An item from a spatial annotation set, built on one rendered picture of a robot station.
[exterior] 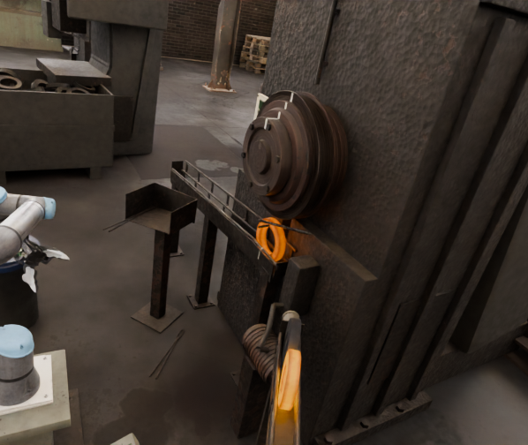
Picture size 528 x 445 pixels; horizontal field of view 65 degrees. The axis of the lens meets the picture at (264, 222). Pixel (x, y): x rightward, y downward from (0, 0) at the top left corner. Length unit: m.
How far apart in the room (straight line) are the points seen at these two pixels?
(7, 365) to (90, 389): 0.59
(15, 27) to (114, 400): 9.05
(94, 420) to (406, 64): 1.74
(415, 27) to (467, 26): 0.16
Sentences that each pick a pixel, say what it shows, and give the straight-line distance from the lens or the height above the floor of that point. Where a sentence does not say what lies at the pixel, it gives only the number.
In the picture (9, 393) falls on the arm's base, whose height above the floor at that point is 0.37.
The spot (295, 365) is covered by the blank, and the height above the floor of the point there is 0.79.
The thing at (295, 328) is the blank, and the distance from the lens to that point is 1.26.
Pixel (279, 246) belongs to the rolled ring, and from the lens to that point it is 1.64.
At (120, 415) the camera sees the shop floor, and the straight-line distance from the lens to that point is 1.99.
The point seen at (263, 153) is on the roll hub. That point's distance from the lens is 1.47.
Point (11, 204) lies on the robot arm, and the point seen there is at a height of 0.86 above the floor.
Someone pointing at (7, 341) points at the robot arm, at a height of 0.55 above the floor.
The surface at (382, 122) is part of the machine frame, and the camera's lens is 1.37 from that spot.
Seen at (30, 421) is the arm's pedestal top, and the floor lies 0.30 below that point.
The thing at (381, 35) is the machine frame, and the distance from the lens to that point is 1.43.
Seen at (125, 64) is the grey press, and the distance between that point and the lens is 4.26.
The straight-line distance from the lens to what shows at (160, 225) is 2.01.
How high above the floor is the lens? 1.59
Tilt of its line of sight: 27 degrees down
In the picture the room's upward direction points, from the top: 11 degrees clockwise
